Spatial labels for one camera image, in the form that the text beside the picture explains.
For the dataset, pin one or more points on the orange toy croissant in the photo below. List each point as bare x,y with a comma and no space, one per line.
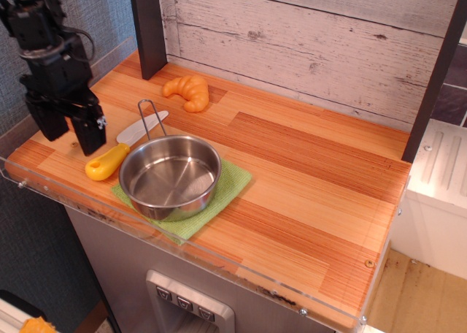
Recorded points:
193,88

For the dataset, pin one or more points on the silver dispenser button panel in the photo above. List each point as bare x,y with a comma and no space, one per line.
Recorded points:
186,304

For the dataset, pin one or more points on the dark shelf post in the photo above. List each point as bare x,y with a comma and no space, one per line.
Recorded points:
440,70
148,23

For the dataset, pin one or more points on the yellow handled toy knife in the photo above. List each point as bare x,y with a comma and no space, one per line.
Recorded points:
105,165

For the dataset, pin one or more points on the clear acrylic guard rail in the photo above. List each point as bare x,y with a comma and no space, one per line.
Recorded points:
308,230

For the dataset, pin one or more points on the green cloth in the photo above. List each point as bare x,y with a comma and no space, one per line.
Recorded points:
233,180

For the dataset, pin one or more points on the dark left shelf post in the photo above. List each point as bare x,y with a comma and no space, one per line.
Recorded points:
148,23

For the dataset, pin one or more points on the grey toy fridge cabinet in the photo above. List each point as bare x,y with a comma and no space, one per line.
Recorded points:
121,262

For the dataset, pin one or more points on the stainless steel pot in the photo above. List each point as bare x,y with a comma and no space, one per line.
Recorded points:
171,178

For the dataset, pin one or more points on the white toy sink unit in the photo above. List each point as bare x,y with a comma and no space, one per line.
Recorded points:
431,222

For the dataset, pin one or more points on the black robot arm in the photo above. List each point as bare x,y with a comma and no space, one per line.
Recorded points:
37,26

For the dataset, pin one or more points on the dark right shelf post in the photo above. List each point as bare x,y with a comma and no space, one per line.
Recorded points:
440,70

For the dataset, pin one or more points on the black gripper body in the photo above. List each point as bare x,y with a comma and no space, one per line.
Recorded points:
62,82

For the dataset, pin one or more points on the orange object bottom left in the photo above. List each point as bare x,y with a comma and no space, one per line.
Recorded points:
37,325

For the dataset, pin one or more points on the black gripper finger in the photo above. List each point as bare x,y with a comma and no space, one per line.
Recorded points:
50,122
91,133

